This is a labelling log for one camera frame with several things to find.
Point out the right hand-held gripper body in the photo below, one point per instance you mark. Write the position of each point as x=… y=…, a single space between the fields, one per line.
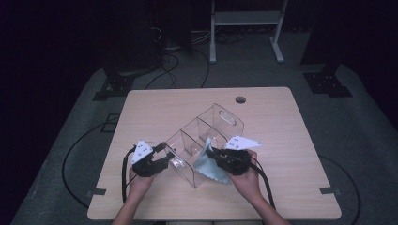
x=234 y=162

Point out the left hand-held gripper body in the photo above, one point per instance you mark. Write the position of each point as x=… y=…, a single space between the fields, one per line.
x=147 y=167

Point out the light blue cleaning cloth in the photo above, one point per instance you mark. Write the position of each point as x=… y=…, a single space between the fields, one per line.
x=211 y=168

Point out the clear acrylic divided organizer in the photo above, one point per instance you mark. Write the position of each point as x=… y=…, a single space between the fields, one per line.
x=200 y=131

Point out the person's left hand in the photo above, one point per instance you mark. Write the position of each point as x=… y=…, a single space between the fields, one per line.
x=140 y=186

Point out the person's right hand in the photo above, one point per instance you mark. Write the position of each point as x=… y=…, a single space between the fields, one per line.
x=248 y=184

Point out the black tape square outline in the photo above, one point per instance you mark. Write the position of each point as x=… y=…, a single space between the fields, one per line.
x=106 y=129

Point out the black tape strip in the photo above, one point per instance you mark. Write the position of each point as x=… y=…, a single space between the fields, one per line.
x=97 y=192
x=328 y=190

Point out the black stand base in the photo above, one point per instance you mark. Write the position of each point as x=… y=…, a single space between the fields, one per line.
x=117 y=84
x=327 y=82

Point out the white metal stand frame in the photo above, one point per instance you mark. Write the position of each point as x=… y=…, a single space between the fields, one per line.
x=245 y=18

